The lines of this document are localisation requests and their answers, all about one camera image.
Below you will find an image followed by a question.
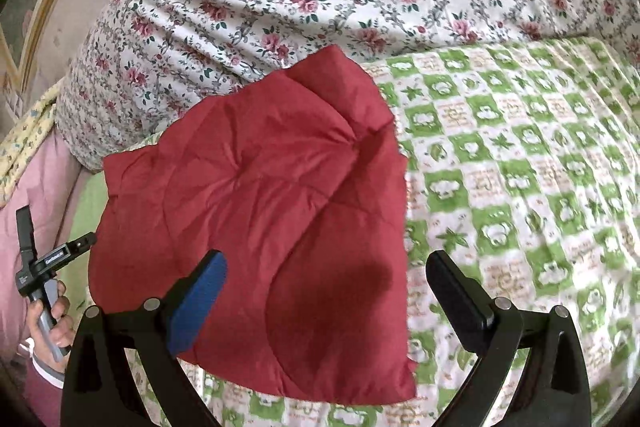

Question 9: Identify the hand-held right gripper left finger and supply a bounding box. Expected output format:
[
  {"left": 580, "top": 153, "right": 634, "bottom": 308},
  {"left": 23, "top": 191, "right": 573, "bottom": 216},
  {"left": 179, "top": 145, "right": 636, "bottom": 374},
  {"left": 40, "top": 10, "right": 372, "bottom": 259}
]
[{"left": 60, "top": 250, "right": 227, "bottom": 427}]

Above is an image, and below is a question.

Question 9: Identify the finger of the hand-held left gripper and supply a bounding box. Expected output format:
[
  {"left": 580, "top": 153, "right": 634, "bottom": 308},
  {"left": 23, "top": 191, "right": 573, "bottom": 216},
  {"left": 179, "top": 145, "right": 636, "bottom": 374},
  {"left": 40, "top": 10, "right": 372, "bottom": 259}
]
[{"left": 67, "top": 231, "right": 99, "bottom": 254}]

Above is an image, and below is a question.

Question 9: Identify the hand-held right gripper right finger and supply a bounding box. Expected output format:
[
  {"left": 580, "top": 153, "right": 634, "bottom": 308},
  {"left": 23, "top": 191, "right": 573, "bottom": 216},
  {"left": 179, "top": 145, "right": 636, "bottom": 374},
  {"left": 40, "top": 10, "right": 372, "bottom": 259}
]
[{"left": 426, "top": 250, "right": 592, "bottom": 427}]

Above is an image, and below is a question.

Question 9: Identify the red quilted jacket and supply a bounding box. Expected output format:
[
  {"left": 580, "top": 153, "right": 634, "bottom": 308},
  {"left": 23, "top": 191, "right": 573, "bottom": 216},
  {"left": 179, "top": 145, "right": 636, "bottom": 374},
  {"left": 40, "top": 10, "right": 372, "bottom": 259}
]
[{"left": 87, "top": 44, "right": 418, "bottom": 405}]

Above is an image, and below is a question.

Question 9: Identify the person's left forearm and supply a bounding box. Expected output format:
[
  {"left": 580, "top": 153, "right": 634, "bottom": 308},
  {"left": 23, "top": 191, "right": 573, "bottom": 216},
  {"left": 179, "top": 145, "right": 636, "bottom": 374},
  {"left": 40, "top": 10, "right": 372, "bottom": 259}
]
[{"left": 15, "top": 339, "right": 68, "bottom": 427}]

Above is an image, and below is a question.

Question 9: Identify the person's left hand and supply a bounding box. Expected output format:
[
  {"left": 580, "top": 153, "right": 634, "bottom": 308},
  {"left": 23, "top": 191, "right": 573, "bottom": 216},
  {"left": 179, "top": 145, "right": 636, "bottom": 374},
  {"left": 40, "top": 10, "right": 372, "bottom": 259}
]
[{"left": 28, "top": 280, "right": 76, "bottom": 362}]

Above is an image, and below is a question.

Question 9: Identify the pink quilt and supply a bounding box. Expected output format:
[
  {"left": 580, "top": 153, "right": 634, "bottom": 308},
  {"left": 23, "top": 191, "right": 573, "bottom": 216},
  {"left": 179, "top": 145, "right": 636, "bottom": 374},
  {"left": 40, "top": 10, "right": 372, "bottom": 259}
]
[{"left": 0, "top": 132, "right": 88, "bottom": 358}]

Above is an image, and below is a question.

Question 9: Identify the yellow floral cloth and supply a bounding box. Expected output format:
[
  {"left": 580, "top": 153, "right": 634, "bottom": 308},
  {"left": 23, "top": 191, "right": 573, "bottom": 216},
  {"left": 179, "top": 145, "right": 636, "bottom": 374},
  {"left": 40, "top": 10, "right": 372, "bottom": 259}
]
[{"left": 0, "top": 82, "right": 63, "bottom": 208}]

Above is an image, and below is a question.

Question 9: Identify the green checked bed sheet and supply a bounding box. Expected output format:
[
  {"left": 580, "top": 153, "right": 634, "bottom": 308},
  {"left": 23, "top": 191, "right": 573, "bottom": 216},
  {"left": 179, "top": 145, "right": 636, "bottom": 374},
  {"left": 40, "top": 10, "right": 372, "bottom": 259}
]
[{"left": 65, "top": 36, "right": 640, "bottom": 427}]

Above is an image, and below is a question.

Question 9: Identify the gold framed picture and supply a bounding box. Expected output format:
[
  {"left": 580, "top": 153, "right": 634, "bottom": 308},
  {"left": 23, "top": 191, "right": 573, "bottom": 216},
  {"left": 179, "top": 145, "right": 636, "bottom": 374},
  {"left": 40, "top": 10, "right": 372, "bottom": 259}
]
[{"left": 0, "top": 0, "right": 121, "bottom": 98}]

